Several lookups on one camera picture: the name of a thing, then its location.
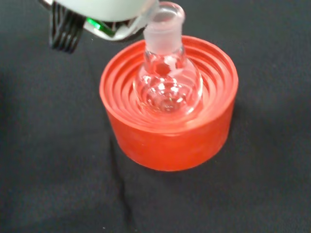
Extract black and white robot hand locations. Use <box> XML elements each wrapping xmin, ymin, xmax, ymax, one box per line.
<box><xmin>37</xmin><ymin>0</ymin><xmax>161</xmax><ymax>54</ymax></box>

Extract red ribbed flask holder ring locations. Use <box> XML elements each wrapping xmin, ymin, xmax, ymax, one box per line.
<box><xmin>99</xmin><ymin>35</ymin><xmax>240</xmax><ymax>172</ymax></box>

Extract black bench cloth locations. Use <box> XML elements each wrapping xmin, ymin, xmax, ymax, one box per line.
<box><xmin>0</xmin><ymin>0</ymin><xmax>311</xmax><ymax>233</ymax></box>

